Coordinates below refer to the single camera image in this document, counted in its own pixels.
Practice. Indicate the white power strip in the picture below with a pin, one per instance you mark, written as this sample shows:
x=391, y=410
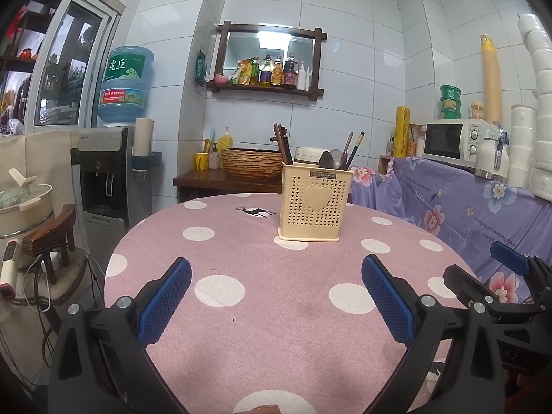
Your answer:
x=51, y=261

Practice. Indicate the glass jar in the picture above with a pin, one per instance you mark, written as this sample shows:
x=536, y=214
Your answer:
x=477, y=111

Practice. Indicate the white thermos jug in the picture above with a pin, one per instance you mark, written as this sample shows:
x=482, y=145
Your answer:
x=489, y=155

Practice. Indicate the yellow green seasoning packet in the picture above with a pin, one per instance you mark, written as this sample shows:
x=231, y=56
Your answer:
x=241, y=74

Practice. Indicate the dark soy sauce bottle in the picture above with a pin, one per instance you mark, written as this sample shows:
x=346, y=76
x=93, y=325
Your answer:
x=290, y=75

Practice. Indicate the yellow soap pump bottle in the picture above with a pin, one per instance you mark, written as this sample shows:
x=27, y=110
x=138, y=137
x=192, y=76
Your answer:
x=224, y=143

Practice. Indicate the woven wicker basin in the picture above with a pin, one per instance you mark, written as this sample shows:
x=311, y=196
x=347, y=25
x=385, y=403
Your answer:
x=250, y=164

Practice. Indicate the white squeeze bottle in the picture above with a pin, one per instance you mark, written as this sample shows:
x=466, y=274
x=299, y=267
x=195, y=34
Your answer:
x=308, y=80
x=302, y=77

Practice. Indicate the blue water jug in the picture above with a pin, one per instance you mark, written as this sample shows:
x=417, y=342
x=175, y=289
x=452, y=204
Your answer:
x=125, y=86

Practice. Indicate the pink small bowl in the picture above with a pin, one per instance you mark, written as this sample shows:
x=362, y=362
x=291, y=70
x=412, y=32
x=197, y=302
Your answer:
x=221, y=79

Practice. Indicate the brown wooden chopstick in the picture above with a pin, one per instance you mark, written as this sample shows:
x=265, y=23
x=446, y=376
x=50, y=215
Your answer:
x=287, y=144
x=281, y=144

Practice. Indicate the beige plastic utensil holder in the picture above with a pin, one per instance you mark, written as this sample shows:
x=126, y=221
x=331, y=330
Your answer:
x=297, y=207

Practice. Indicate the purple label bottle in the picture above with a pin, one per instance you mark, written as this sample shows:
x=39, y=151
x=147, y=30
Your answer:
x=266, y=73

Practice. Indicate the green hanging packet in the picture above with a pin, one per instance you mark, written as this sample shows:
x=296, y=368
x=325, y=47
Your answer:
x=201, y=68

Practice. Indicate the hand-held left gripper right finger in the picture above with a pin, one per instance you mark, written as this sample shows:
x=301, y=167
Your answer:
x=388, y=299

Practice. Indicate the white paper cup stack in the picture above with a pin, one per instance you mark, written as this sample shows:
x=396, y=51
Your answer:
x=144, y=136

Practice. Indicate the yellow oil bottle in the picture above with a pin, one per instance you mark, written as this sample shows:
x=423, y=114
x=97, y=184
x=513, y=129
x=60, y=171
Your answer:
x=255, y=73

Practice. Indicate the green instant noodle cup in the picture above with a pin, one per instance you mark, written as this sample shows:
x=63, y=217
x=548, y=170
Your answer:
x=450, y=105
x=451, y=115
x=450, y=92

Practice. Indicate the small patterned bottle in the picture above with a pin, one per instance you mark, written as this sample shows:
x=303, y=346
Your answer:
x=215, y=158

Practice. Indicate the yellow wrapped roll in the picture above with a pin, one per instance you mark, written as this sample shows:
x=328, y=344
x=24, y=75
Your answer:
x=402, y=133

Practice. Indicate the pink polka dot tablecloth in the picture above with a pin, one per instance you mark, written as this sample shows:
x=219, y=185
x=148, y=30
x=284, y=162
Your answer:
x=267, y=276

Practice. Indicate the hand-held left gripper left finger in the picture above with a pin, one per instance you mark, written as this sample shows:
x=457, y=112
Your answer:
x=166, y=299

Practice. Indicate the short stack of white cups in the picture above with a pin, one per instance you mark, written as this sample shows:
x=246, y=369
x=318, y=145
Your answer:
x=522, y=146

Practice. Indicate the wooden crate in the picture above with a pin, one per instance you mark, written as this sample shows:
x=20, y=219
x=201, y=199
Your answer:
x=385, y=164

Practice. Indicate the beige cloth cover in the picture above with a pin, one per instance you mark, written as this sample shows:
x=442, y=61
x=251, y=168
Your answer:
x=43, y=155

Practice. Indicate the dark wooden counter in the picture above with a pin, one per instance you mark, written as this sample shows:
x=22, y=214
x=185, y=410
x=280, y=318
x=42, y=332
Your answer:
x=215, y=181

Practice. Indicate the purple floral cloth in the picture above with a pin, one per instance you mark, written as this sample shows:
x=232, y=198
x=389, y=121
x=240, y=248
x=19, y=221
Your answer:
x=453, y=207

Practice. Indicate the white cooking pot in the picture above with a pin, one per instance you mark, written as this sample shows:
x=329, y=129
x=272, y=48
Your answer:
x=23, y=207

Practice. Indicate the grey water dispenser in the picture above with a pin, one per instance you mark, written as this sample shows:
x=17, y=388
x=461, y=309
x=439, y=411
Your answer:
x=103, y=172

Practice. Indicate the black chopstick with gold band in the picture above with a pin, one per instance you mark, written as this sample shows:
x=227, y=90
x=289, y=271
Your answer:
x=357, y=146

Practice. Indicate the white handheld device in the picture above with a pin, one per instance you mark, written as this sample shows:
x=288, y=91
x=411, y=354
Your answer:
x=8, y=263

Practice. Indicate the stack of white paper bowls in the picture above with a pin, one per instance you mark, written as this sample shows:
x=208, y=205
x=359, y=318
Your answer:
x=541, y=95

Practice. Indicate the sliding glass window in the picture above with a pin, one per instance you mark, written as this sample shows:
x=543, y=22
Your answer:
x=73, y=60

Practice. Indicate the yellow mug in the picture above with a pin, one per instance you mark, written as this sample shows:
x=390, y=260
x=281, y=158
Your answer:
x=202, y=162

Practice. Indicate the wooden framed mirror shelf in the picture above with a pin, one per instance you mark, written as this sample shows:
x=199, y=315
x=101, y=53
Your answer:
x=267, y=34

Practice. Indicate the metal spoon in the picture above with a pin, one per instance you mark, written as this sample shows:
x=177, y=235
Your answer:
x=336, y=158
x=324, y=160

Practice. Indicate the small wooden stool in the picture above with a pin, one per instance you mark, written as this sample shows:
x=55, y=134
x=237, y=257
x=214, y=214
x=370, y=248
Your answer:
x=47, y=237

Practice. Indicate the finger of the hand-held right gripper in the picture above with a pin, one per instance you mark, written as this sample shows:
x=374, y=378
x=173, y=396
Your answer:
x=463, y=282
x=509, y=256

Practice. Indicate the dark blue cup holder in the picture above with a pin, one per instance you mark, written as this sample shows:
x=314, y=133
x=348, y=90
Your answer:
x=146, y=161

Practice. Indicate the white microwave oven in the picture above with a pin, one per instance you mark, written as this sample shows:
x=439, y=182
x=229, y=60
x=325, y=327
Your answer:
x=442, y=140

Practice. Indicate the orange label bottle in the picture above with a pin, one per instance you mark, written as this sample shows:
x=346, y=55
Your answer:
x=278, y=75

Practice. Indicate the tall stack of paper cups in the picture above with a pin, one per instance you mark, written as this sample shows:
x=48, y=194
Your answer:
x=491, y=82

